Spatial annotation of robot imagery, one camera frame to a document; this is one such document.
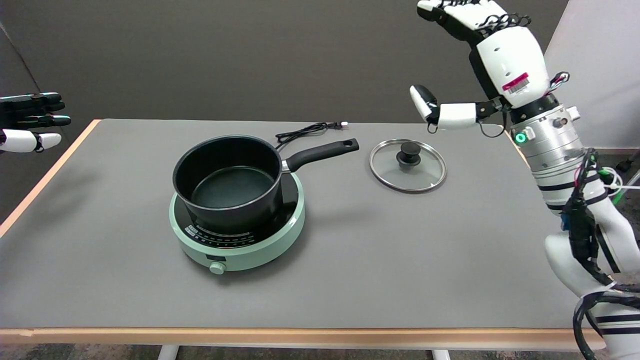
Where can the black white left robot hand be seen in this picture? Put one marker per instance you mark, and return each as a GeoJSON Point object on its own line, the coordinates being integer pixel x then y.
{"type": "Point", "coordinates": [20, 141]}

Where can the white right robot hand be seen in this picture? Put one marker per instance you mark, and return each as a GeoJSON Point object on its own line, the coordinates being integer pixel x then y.
{"type": "Point", "coordinates": [512, 60]}

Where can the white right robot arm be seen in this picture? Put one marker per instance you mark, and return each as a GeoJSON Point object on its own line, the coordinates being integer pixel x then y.
{"type": "Point", "coordinates": [555, 145]}

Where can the glass lid with black knob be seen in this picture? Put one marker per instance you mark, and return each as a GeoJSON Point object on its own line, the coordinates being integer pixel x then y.
{"type": "Point", "coordinates": [409, 152]}

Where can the chair leg with black caster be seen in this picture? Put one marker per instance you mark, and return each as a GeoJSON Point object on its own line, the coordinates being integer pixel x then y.
{"type": "Point", "coordinates": [623, 164]}

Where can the grey table mat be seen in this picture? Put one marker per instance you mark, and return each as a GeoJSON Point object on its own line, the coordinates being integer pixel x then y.
{"type": "Point", "coordinates": [375, 260]}

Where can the green round induction cooker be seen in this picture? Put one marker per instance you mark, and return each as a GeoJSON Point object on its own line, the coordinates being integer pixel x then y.
{"type": "Point", "coordinates": [250, 255]}

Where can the white table leg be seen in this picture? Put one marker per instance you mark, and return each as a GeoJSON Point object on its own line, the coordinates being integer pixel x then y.
{"type": "Point", "coordinates": [441, 355]}
{"type": "Point", "coordinates": [167, 353]}

